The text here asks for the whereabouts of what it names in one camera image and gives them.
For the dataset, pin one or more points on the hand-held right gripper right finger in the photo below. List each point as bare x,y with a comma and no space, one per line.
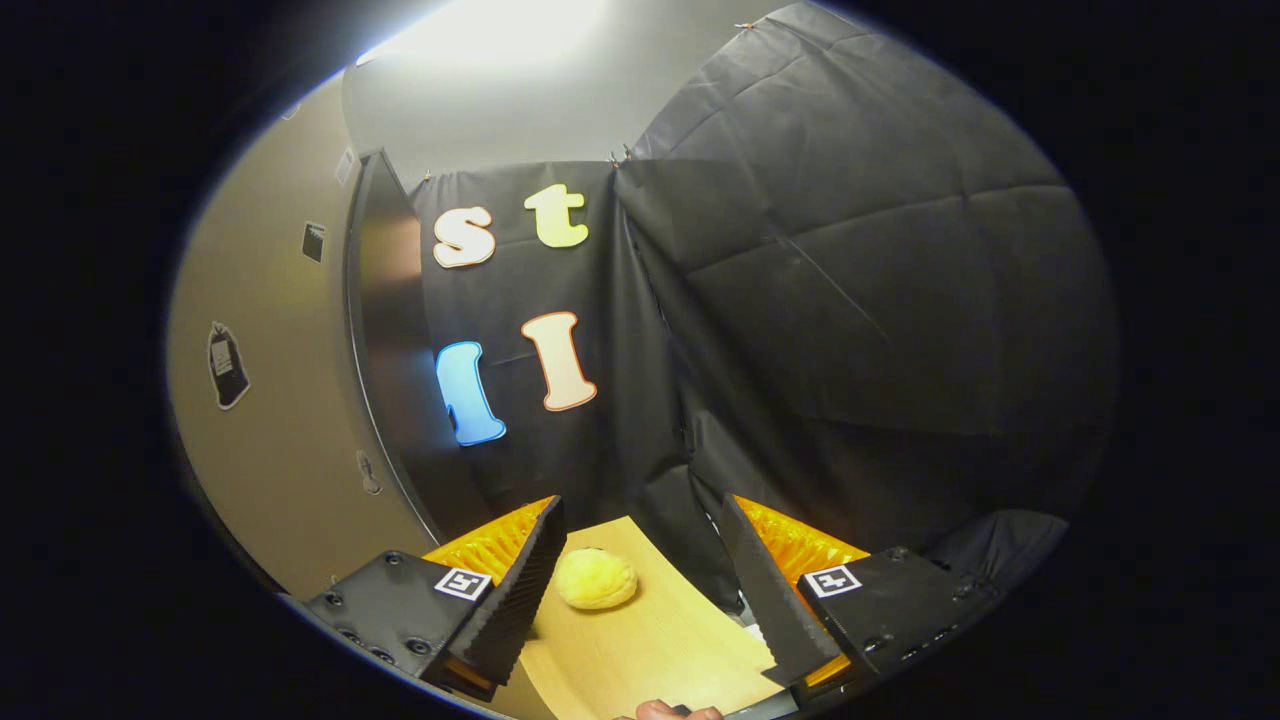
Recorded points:
765,590

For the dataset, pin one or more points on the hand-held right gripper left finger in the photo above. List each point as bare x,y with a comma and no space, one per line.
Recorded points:
520,585

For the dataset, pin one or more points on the dark grey cabinet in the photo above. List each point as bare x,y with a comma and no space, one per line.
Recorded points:
410,400

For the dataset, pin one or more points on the yellow round bun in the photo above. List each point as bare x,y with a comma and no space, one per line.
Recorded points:
595,578

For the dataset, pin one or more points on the black backdrop cloth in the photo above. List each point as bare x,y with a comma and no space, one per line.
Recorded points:
850,300

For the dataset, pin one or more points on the large ceiling light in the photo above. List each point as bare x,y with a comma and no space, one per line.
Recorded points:
490,30

